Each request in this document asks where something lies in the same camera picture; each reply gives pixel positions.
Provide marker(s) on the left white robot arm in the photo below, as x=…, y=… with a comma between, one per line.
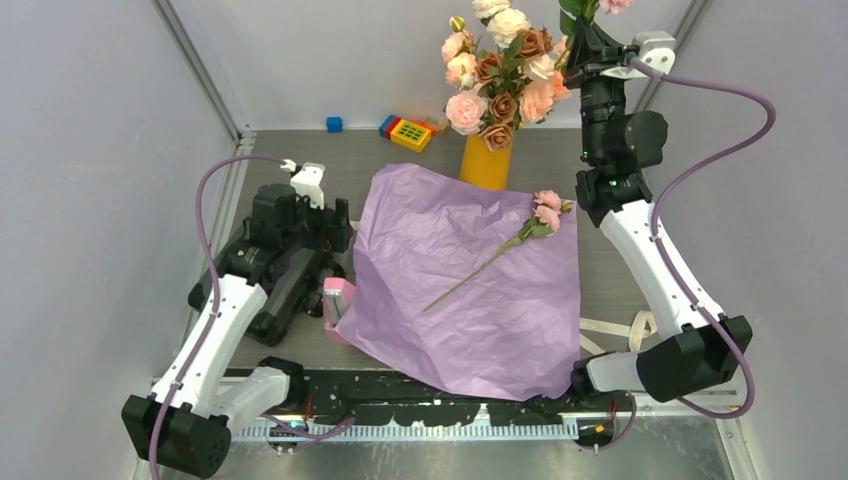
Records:
x=187, y=423

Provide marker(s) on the purple wrapping paper sheet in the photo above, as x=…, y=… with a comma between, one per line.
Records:
x=511, y=333

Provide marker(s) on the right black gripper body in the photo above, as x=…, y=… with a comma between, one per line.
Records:
x=601, y=96

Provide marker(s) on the peach roses in vase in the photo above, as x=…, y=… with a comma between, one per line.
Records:
x=502, y=22

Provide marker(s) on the brown roses stem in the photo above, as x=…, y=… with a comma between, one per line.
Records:
x=500, y=80

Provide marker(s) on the black hard case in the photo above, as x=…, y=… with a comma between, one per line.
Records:
x=290, y=292

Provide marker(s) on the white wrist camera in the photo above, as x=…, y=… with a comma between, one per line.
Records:
x=654, y=54
x=307, y=179

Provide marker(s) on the yellow vase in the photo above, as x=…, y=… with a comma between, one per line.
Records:
x=484, y=168

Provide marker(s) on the peach rose stem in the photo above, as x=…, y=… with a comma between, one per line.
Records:
x=536, y=102
x=560, y=53

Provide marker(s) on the beige ribbon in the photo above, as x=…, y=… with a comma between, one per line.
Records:
x=643, y=326

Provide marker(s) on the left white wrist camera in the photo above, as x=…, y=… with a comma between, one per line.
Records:
x=307, y=179

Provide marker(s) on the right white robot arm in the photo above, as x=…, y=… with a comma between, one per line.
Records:
x=700, y=346

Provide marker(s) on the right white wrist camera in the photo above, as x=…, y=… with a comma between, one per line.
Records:
x=654, y=54

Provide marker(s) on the pink toy toaster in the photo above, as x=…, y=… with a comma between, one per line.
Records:
x=338, y=294

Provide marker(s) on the pink roses stem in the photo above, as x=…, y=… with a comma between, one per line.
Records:
x=573, y=10
x=545, y=221

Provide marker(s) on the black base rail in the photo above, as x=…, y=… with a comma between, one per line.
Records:
x=379, y=397

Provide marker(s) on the cream rose stem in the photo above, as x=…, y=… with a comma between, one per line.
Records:
x=541, y=68

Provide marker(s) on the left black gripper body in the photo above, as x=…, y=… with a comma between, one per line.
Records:
x=310, y=230

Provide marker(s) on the blue cube block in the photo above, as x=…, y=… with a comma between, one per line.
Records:
x=334, y=124

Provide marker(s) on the yellow toy block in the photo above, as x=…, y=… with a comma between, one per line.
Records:
x=412, y=135

